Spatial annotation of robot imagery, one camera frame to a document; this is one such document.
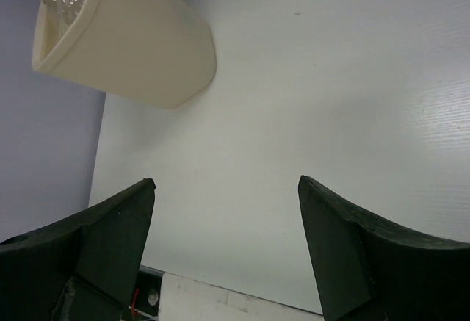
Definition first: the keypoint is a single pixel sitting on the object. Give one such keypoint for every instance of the beige plastic waste bin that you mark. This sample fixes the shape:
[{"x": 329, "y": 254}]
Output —
[{"x": 159, "y": 52}]

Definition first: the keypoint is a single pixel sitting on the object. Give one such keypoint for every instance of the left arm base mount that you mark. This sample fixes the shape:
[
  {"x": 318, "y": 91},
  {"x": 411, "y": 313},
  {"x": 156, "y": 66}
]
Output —
[{"x": 144, "y": 304}]

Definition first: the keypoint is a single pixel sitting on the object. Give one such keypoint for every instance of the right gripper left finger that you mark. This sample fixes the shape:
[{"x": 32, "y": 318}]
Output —
[{"x": 82, "y": 267}]

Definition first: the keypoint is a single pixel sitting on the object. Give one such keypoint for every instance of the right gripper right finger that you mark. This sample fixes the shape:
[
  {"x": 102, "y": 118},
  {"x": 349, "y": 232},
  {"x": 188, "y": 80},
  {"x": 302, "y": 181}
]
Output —
[{"x": 369, "y": 268}]

